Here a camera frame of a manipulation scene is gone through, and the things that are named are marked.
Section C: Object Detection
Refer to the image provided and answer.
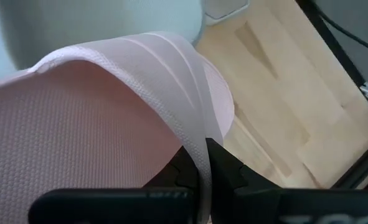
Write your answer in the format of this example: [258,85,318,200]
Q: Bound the black cable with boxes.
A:
[313,1,368,60]

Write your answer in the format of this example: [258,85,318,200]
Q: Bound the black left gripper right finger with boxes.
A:
[205,138,368,224]

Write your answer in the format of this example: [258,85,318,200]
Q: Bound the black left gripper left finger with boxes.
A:
[27,145,201,224]

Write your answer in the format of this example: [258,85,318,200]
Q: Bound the black aluminium table frame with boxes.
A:
[295,0,368,191]

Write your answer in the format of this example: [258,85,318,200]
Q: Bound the pink slide sandal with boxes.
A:
[0,30,236,224]

